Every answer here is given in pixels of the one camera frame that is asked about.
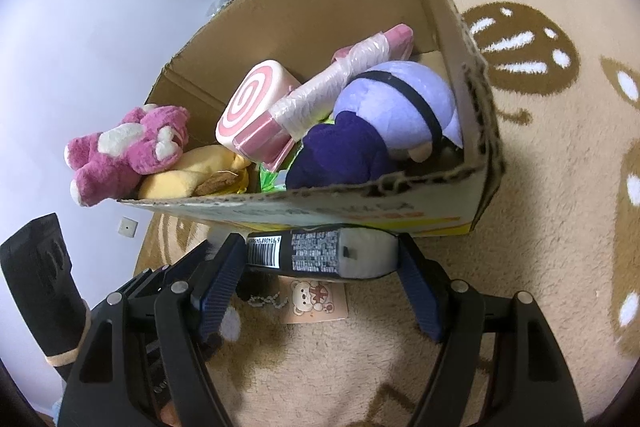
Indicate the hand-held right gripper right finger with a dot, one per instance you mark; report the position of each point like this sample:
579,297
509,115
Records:
417,287

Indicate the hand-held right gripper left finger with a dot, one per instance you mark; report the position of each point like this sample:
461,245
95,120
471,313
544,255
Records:
220,287

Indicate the black tube with white cap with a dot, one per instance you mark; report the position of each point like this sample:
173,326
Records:
310,252

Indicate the pink bear plush toy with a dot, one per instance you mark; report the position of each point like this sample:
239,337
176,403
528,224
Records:
125,157

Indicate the purple-haired plush doll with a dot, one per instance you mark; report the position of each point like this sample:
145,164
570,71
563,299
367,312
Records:
390,102

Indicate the pink swirl roll plush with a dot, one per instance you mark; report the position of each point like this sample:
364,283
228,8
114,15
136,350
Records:
250,102

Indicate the bubble-wrapped pink toy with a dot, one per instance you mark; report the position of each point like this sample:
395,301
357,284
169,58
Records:
320,92

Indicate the cardboard box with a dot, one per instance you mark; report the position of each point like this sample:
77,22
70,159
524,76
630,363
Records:
325,7

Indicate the bear print card packet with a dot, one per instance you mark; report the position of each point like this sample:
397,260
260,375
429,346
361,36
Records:
315,302

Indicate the green tissue pack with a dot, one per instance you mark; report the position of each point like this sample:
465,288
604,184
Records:
270,179

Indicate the yellow dog plush toy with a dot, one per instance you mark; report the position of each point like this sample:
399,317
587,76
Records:
200,167

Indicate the white wall socket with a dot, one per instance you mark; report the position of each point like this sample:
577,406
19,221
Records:
127,227

